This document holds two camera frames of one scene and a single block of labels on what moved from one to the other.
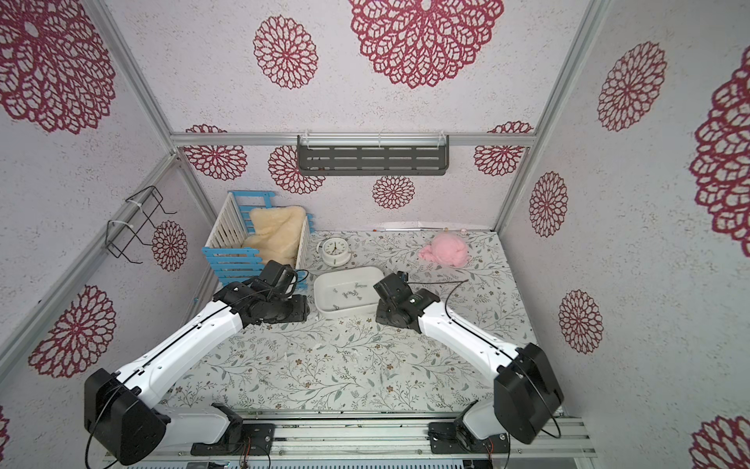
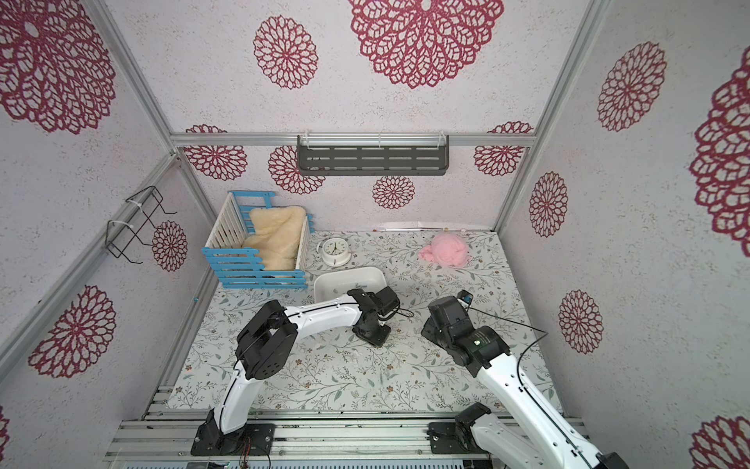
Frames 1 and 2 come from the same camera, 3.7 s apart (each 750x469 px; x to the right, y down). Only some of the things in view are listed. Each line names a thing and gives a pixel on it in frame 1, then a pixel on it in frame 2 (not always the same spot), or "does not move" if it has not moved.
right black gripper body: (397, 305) to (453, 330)
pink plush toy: (446, 248) does not move
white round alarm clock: (334, 251) does not move
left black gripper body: (287, 310) to (378, 334)
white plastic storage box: (347, 288) does not move
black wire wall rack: (122, 230) does not move
